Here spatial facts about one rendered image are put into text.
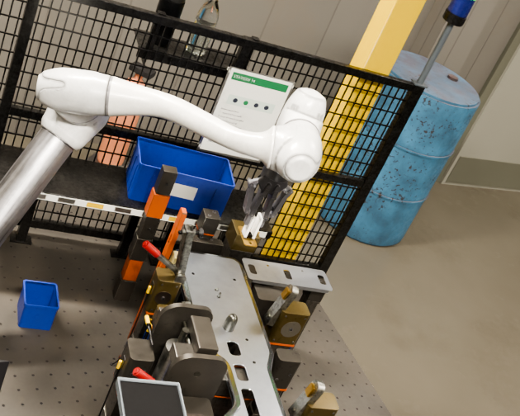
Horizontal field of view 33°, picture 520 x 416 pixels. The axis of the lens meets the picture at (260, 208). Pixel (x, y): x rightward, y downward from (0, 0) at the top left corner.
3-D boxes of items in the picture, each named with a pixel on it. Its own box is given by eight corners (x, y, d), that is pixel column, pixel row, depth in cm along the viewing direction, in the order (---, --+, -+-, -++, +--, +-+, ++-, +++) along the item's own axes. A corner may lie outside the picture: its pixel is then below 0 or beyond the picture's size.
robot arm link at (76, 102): (111, 64, 212) (115, 78, 226) (35, 53, 211) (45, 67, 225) (101, 117, 211) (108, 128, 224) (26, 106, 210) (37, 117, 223)
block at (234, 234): (220, 323, 287) (261, 238, 269) (197, 321, 284) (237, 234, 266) (215, 307, 293) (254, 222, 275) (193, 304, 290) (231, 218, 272)
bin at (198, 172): (221, 220, 275) (235, 186, 269) (126, 199, 265) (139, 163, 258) (215, 191, 288) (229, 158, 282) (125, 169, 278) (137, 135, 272)
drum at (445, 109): (371, 188, 577) (443, 54, 529) (422, 250, 534) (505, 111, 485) (292, 181, 543) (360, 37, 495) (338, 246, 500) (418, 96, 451)
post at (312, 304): (292, 354, 288) (328, 288, 274) (279, 352, 286) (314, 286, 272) (288, 343, 292) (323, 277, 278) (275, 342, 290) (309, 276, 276)
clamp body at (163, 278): (143, 376, 254) (183, 285, 237) (110, 373, 250) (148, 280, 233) (140, 360, 259) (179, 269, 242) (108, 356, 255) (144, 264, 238)
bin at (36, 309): (51, 331, 255) (59, 309, 250) (16, 328, 251) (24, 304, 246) (49, 305, 263) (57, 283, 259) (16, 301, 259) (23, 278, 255)
